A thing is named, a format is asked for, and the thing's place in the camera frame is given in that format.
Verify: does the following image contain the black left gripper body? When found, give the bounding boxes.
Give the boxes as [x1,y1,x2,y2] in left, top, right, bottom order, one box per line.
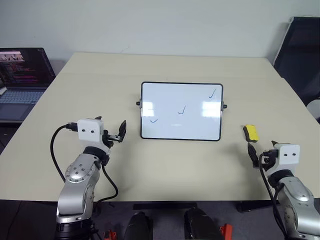
[101,129,121,149]

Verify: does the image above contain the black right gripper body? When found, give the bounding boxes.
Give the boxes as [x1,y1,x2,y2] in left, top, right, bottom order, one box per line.
[257,148,280,169]

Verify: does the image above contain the yellow sponge eraser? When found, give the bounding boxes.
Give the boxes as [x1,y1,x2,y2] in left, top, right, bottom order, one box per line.
[242,124,260,144]

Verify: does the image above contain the light grey rounded object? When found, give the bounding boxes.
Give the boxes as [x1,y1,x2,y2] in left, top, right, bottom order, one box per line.
[306,99,320,123]

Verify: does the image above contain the black table leg foot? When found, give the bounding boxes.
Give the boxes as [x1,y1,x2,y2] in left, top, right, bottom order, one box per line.
[236,199,274,214]

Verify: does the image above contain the black-framed tabletop whiteboard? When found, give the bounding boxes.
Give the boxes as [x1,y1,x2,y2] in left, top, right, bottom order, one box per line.
[135,81,229,142]

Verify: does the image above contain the red plastic part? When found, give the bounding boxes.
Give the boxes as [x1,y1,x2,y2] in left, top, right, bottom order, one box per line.
[219,223,234,238]
[103,229,117,240]

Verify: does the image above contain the black table crossbar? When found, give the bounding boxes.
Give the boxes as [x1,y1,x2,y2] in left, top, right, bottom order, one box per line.
[132,202,199,211]

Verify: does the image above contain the dark rounded shape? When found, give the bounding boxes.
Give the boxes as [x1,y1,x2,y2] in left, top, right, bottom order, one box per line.
[123,211,154,240]
[183,206,224,240]

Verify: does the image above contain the open laptop with dark screen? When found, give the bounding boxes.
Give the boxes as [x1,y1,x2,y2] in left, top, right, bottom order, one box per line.
[0,47,57,124]

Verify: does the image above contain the black office chair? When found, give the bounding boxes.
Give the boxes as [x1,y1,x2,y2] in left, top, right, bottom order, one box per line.
[272,16,320,106]

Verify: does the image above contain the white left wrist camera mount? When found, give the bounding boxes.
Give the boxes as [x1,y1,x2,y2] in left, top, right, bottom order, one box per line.
[76,118,112,156]

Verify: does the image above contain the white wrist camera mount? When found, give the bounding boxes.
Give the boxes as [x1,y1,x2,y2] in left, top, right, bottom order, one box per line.
[265,143,301,179]
[76,118,112,156]

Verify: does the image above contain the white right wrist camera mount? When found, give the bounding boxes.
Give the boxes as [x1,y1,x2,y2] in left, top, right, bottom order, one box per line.
[265,143,301,179]

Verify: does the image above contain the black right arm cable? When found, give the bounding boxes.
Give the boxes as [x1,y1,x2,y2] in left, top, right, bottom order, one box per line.
[258,152,289,239]

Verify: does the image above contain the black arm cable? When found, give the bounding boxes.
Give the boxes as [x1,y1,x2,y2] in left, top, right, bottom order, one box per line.
[258,152,289,239]
[49,121,119,204]

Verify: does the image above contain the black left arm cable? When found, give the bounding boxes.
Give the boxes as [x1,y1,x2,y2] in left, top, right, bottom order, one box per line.
[49,121,119,204]

